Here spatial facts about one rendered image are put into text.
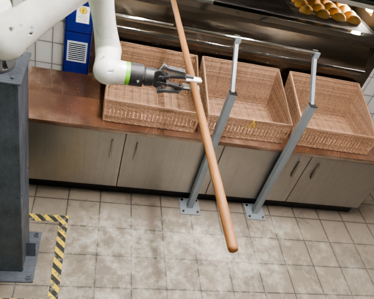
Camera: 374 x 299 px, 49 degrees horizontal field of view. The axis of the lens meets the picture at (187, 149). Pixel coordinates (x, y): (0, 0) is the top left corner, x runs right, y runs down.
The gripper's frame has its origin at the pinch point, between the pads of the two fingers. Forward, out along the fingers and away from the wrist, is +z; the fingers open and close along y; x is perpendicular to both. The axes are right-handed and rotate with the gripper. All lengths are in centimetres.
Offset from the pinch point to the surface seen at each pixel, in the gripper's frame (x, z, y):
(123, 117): -46, -19, 57
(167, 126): -45, 7, 59
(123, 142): -41, -17, 71
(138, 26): -93, -15, 23
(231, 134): -44, 47, 59
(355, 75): -91, 143, 30
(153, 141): -40, 0, 68
